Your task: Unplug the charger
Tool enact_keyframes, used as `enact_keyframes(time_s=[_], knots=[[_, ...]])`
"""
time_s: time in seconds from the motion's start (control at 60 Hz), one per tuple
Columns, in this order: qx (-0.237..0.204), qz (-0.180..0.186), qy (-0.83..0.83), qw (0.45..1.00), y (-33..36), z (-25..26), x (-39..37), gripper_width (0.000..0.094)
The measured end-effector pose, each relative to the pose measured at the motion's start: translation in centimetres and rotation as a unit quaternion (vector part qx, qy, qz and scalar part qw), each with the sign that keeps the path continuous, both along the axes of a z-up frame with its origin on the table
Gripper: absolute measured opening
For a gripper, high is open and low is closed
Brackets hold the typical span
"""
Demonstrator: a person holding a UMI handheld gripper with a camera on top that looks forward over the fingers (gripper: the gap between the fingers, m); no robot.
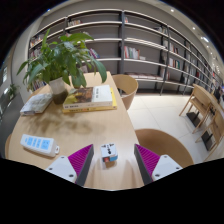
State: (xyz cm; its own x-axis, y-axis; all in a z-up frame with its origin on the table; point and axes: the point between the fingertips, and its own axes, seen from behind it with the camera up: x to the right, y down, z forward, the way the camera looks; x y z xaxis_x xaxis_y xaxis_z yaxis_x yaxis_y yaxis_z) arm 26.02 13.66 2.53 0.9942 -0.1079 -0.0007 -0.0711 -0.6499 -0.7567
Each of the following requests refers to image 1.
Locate white and blue charger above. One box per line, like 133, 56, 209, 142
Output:
100, 142, 119, 164

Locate grey bookshelf unit with books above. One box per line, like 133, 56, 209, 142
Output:
28, 8, 216, 96

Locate round-backed light wooden chair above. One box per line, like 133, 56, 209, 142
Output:
4, 133, 13, 159
134, 128, 195, 169
111, 73, 139, 111

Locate white power strip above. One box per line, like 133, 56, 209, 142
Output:
19, 133, 60, 158

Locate person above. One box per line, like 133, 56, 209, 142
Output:
214, 86, 224, 103

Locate green plant in white pot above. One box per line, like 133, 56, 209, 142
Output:
17, 28, 108, 105

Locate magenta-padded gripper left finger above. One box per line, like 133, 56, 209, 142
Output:
44, 144, 94, 187

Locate book with painting cover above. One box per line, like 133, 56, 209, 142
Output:
62, 84, 114, 110

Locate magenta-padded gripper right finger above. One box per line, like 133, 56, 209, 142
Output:
134, 144, 183, 186

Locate small green potted plant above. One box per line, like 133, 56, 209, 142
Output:
7, 83, 20, 101

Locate yellow book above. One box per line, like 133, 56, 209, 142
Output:
62, 87, 118, 114

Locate open-framed wooden chair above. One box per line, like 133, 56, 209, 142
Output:
199, 109, 224, 163
179, 87, 212, 134

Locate pale grey cover book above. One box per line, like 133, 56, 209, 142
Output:
19, 92, 54, 117

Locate ceiling lights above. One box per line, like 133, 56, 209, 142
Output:
169, 6, 214, 58

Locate long wooden table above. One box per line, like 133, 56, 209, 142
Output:
192, 83, 224, 114

